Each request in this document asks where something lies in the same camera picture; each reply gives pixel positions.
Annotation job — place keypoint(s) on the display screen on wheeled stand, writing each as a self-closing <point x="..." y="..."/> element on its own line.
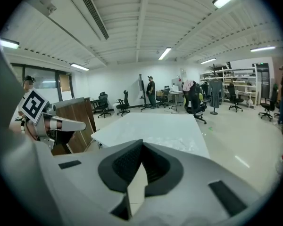
<point x="141" y="92"/>

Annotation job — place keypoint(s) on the grey dress on stand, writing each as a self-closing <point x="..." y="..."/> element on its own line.
<point x="215" y="92"/>

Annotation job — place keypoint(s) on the pink garment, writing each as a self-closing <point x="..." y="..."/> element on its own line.
<point x="188" y="85"/>

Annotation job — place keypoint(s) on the clear plastic bag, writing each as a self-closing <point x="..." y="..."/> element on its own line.
<point x="171" y="143"/>

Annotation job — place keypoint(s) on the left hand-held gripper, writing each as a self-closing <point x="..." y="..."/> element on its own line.
<point x="34" y="106"/>

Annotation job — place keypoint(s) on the person's head with head camera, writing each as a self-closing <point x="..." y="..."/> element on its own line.
<point x="28" y="82"/>

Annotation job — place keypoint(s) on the glass partition window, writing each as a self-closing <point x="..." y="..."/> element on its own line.
<point x="41" y="79"/>

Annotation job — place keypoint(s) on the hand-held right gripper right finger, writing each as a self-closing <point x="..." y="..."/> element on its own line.
<point x="191" y="192"/>

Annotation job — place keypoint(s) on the person's left forearm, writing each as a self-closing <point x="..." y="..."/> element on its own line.
<point x="15" y="126"/>

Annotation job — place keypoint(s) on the ceiling air vent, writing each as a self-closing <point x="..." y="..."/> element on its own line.
<point x="94" y="15"/>

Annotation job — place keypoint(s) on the wooden counter with grey top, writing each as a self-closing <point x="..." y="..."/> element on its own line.
<point x="77" y="116"/>

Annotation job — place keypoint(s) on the black cabinet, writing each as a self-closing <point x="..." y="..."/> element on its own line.
<point x="264" y="81"/>

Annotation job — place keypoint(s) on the white desk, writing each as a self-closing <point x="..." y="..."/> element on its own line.
<point x="177" y="93"/>

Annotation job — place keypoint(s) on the white box appliance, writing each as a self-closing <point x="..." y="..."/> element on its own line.
<point x="177" y="84"/>

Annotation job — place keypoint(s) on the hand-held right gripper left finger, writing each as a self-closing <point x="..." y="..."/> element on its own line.
<point x="85" y="185"/>

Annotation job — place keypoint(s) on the black chair draped with clothes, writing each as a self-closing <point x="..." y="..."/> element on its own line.
<point x="194" y="105"/>

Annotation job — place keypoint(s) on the white shelving unit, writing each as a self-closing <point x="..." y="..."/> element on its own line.
<point x="240" y="79"/>

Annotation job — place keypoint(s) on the black office chair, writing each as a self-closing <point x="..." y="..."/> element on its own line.
<point x="268" y="105"/>
<point x="163" y="98"/>
<point x="234" y="98"/>
<point x="103" y="104"/>
<point x="123" y="103"/>

